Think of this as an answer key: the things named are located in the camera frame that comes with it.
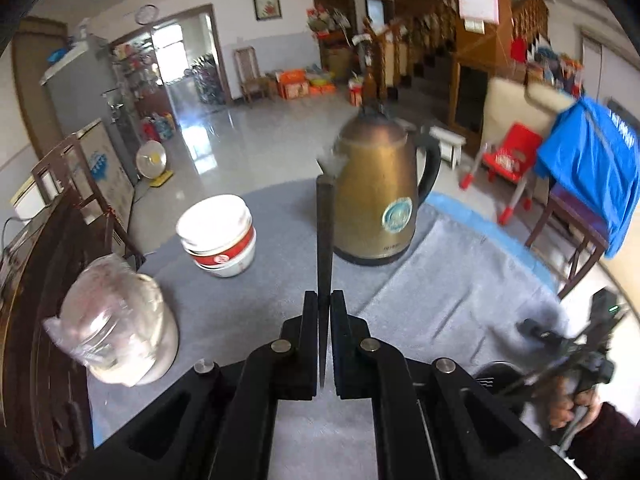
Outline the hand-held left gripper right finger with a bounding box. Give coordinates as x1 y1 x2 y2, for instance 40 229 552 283
330 290 581 480

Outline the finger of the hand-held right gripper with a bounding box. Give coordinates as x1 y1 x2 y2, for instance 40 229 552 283
517 319 576 354
501 357 581 397

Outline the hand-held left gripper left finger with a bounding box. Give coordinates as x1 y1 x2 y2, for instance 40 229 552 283
65 290 321 480

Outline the dark wooden chopstick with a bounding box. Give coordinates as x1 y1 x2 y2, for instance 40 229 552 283
315 175 335 388

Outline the person's right forearm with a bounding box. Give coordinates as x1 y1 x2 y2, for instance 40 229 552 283
565 402 640 480

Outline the person's right hand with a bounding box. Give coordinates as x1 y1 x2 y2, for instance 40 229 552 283
547 379 603 431

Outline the grey tablecloth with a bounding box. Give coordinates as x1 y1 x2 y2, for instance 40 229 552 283
87 177 571 480

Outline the white bowl with red band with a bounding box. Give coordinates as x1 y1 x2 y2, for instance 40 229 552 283
186 240 257 278
176 195 253 256

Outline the dark stool with purple seat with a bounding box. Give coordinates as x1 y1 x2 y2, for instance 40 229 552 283
525 182 611 301

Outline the blue table cover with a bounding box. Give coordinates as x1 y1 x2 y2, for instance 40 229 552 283
425 191 561 296

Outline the gold electric kettle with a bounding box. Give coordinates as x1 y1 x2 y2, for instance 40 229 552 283
332 102 442 267

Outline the blue jacket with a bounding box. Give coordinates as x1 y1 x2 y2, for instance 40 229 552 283
534 96 640 260

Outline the red plastic child chair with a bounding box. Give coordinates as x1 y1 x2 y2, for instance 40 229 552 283
460 122 543 226

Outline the clear plastic bag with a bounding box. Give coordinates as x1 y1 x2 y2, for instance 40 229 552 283
42 254 163 366

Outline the white step stool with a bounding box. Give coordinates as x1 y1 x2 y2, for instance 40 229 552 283
429 126 467 170

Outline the cream sofa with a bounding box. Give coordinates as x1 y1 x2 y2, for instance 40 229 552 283
482 77 640 311

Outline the white round fan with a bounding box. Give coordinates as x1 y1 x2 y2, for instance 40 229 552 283
136 140 175 187

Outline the orange cardboard box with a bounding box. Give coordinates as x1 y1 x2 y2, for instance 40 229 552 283
275 69 311 100

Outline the white chest freezer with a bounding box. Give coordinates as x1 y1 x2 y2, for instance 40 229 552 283
10 119 136 256

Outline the wooden chair at left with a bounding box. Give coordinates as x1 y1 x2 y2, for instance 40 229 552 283
0 195 146 480

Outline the tall-backed wooden chair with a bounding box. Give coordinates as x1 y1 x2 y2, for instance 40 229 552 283
234 46 268 106

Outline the wooden pillar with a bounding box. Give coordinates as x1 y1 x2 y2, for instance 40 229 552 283
447 0 516 131

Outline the dark wooden chair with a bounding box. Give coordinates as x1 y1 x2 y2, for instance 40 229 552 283
31 134 146 267

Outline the wooden staircase railing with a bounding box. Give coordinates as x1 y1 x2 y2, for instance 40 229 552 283
362 0 551 111

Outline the grey refrigerator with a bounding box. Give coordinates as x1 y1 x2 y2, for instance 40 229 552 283
40 35 146 186

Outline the framed flower picture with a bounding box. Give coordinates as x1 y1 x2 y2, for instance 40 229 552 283
251 0 282 22

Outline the brown wooden door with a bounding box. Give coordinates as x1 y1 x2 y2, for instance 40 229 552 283
12 16 68 161

